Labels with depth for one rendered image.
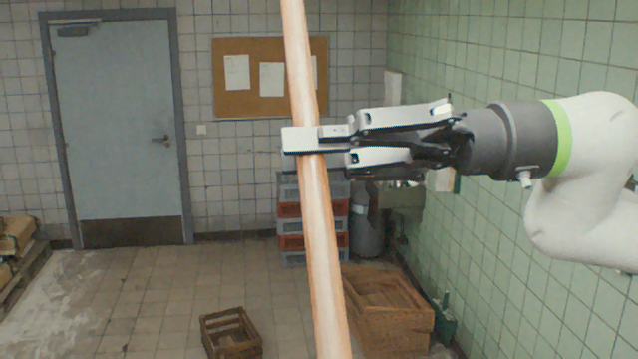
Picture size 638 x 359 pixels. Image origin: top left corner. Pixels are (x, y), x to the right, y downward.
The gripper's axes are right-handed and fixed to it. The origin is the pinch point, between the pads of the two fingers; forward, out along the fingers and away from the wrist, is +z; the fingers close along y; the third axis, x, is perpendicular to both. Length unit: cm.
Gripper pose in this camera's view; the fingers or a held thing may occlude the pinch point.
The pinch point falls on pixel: (313, 150)
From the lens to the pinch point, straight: 53.9
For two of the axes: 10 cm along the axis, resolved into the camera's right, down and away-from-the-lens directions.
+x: -1.2, -8.6, 5.0
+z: -9.9, 0.6, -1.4
